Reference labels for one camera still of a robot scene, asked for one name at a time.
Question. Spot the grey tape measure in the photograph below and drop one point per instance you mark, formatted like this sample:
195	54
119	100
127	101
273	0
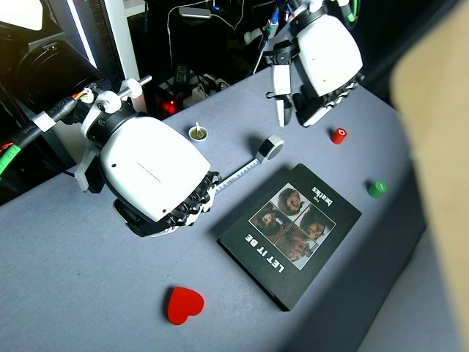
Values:
270	147

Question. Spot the black Beatles album box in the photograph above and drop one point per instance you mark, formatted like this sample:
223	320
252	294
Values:
322	256

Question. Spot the small cup with stick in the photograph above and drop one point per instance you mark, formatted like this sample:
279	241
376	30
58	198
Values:
198	135

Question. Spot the white power strip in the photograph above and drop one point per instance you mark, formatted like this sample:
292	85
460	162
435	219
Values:
205	91

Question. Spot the black power brick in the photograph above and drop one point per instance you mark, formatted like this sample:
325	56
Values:
181	75

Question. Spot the grey table cloth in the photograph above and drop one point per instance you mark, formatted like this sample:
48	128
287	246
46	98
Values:
91	275

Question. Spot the red heart block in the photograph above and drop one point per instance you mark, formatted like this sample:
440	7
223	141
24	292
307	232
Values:
183	304

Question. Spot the silver adapter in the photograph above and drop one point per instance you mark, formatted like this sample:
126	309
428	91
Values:
195	13

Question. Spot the red cylinder block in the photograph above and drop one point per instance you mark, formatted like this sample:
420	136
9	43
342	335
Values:
338	136

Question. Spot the green cylinder block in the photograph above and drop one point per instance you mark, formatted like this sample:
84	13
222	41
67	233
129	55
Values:
377	188

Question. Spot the tan board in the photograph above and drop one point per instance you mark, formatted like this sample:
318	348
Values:
439	146

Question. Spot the white vertical post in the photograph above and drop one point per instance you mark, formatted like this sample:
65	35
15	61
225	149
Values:
126	44

